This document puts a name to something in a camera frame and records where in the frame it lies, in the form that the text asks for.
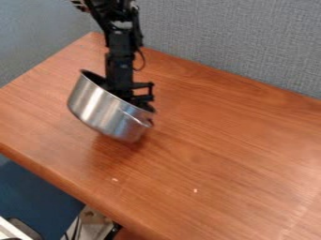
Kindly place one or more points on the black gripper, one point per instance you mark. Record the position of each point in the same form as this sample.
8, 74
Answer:
134, 92

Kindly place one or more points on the stainless steel pot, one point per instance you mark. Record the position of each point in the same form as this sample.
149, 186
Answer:
105, 112

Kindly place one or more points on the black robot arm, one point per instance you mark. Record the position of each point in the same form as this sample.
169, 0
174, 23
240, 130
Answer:
117, 17

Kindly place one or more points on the white object at corner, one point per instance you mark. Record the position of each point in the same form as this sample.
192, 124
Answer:
8, 231

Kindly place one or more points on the metal table leg bracket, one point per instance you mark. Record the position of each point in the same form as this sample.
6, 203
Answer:
90, 226

